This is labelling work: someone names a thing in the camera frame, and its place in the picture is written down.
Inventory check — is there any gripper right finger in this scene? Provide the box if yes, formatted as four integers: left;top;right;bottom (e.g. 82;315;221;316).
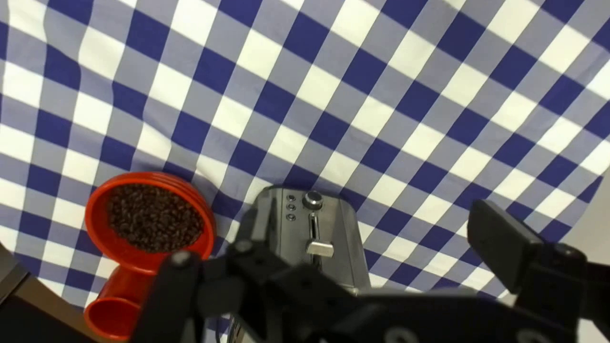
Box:
466;198;610;343

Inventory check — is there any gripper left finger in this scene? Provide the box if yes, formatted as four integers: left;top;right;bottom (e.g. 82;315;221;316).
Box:
130;190;363;343

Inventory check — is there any silver toaster lever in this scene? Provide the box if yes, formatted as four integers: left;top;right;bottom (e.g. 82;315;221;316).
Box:
305;240;335;259

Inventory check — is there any toaster knob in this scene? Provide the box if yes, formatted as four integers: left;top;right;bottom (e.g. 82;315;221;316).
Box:
302;191;325;211

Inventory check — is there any silver toaster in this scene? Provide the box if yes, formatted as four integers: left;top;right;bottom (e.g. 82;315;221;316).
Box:
228;186;373;343

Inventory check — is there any red cup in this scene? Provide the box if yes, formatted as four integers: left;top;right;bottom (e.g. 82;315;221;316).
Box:
83;265;160;342

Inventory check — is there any heap of coffee beans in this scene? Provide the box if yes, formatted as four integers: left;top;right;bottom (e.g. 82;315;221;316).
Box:
106;184;205;253

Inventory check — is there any red bowl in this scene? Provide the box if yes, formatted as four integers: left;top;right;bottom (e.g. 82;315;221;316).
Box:
84;171;218;276

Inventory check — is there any blue white checkered tablecloth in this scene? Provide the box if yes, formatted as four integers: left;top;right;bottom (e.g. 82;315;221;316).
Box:
0;0;610;343

